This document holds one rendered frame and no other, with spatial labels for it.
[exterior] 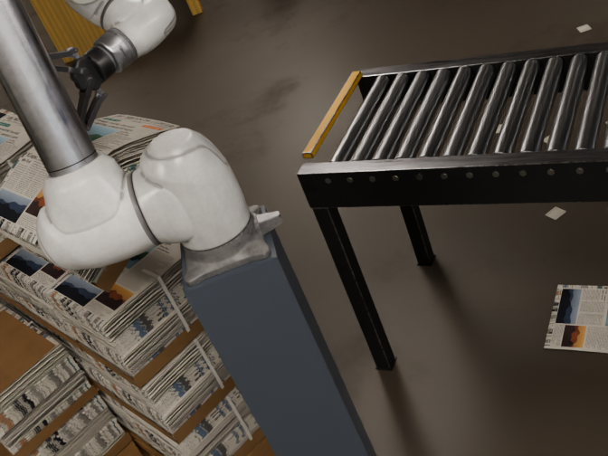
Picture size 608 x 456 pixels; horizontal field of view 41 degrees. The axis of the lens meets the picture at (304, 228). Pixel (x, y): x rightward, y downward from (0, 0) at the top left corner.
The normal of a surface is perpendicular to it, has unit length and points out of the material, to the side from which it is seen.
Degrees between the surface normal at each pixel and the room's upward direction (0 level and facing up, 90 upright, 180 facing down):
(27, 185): 22
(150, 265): 0
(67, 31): 90
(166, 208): 80
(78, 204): 74
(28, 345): 0
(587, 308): 0
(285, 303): 90
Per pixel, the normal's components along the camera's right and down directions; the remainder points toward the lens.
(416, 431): -0.32, -0.76
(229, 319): 0.17, 0.55
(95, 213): 0.13, 0.26
